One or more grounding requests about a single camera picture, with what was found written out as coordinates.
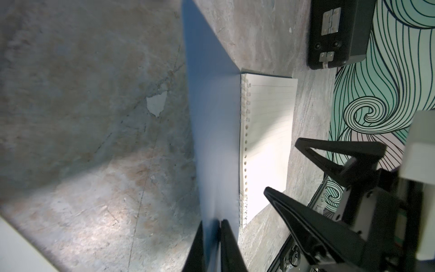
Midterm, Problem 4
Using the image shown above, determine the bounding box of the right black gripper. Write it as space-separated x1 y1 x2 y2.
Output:
264 138 423 272

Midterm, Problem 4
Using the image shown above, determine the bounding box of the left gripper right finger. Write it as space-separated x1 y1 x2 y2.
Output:
220 219 248 272

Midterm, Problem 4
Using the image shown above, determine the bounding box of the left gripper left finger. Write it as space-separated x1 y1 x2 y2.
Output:
182 222 205 272

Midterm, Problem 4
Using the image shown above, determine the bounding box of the blue cover notebook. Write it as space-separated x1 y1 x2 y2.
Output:
181 0 299 239

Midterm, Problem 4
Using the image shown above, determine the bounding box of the black hard case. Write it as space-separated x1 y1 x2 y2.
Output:
308 0 376 70

